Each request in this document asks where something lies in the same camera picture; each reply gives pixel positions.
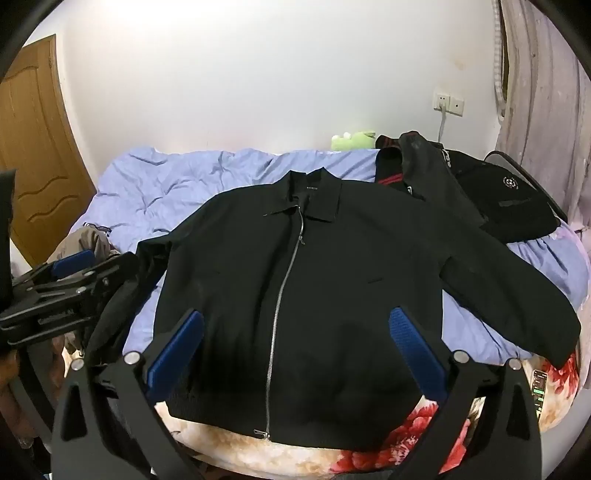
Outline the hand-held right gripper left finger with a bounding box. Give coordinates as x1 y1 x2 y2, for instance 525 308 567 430
51 308 205 480

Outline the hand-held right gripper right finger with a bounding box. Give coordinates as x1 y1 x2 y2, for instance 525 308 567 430
389 307 542 480

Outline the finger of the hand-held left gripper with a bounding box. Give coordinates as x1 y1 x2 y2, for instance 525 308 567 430
0 253 140 346
13 248 99 298

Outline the black zip jacket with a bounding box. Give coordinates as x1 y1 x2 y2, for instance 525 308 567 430
85 168 582 445

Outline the pile of black clothes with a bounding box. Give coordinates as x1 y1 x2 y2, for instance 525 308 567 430
442 148 562 244

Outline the khaki clothing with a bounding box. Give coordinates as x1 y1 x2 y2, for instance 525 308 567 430
47 223 122 267

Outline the wooden door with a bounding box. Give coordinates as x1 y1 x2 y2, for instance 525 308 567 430
0 34 98 267

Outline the smartphone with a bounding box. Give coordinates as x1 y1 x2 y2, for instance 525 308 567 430
531 369 551 417

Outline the floral blanket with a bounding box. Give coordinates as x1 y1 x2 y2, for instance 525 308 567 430
60 342 583 480

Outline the light blue duvet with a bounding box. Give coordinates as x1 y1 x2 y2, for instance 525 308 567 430
76 147 591 366

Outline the dark garment with red stripes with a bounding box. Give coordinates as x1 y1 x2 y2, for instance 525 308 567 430
374 131 491 219

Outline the green plush toy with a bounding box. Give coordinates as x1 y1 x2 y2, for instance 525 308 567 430
331 130 378 151

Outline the pale patterned curtain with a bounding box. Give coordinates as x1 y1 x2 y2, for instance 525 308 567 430
496 0 591 228

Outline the white corrugated pipe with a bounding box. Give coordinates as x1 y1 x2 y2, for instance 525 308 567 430
493 0 509 126

